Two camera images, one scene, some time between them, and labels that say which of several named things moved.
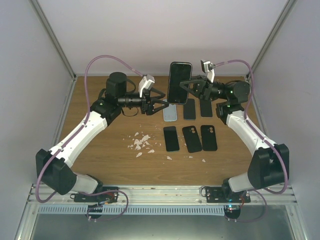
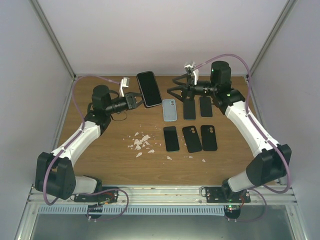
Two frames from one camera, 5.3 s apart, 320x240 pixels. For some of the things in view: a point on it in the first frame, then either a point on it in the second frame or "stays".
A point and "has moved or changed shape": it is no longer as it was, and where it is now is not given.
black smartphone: (205, 107) stays
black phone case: (192, 139) stays
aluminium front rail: (166, 194) stays
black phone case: (208, 138) stays
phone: (171, 141) stays
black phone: (179, 72) has moved or changed shape
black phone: (189, 110) stays
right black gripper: (201, 88) to (184, 89)
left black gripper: (148, 107) to (131, 101)
